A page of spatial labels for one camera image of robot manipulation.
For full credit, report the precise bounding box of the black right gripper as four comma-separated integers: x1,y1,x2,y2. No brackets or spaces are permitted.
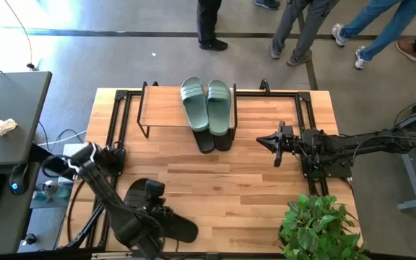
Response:
256,121,305,168

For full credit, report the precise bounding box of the green leafy potted plant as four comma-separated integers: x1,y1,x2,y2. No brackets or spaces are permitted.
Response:
278,194,371,260

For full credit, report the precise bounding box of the teal bottle with metal cap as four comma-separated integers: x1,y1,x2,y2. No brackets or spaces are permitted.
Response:
32,179,72,202

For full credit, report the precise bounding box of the black computer mouse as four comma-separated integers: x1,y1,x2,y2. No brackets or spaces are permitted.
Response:
8,163,31,196

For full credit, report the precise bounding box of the crumpled white tissue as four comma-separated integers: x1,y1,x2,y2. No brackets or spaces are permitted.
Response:
0,118,19,141

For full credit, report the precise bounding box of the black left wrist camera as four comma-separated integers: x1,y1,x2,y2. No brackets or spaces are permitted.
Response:
144,179,165,203

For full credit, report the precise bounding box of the black aluminium table frame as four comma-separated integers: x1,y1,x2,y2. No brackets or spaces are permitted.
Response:
63,79,353,250

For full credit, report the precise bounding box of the thick black cable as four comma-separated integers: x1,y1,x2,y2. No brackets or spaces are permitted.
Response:
66,178,90,243

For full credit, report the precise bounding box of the wooden shelf with black frame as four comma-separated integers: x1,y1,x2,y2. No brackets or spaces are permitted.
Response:
136,81,238,141

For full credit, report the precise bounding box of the white cable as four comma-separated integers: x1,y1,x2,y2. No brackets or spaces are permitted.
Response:
36,129,88,147

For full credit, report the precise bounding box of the grey metal frame table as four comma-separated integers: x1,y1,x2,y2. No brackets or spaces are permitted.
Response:
375,90,416,212

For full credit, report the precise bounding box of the thin floor cable with plug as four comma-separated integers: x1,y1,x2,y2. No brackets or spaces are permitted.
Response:
4,0,36,71

